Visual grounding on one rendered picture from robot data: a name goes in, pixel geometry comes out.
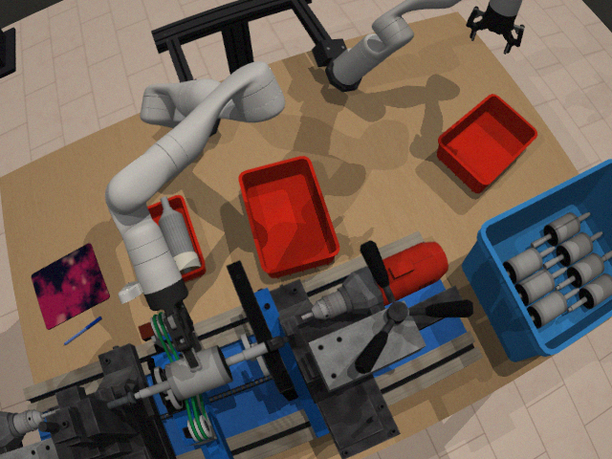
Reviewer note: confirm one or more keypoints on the blue pen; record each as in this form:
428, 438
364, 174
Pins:
86, 328

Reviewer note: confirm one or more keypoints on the red tray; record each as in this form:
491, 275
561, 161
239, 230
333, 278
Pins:
289, 215
176, 204
486, 138

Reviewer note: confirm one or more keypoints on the blue plastic crate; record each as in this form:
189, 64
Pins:
512, 233

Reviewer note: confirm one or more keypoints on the pink galaxy-print mouse mat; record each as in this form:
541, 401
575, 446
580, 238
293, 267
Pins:
69, 286

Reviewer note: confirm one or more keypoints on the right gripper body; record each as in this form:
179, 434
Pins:
166, 299

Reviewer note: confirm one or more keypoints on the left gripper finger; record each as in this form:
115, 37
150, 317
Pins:
477, 25
510, 39

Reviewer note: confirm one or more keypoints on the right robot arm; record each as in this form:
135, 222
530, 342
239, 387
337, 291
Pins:
258, 97

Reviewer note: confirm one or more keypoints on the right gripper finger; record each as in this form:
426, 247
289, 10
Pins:
190, 356
196, 344

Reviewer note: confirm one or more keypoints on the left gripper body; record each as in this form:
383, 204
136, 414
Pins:
490, 15

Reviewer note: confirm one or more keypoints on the blue machine bed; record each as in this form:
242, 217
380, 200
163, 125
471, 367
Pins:
262, 404

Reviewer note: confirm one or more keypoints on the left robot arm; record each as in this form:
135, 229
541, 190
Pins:
356, 62

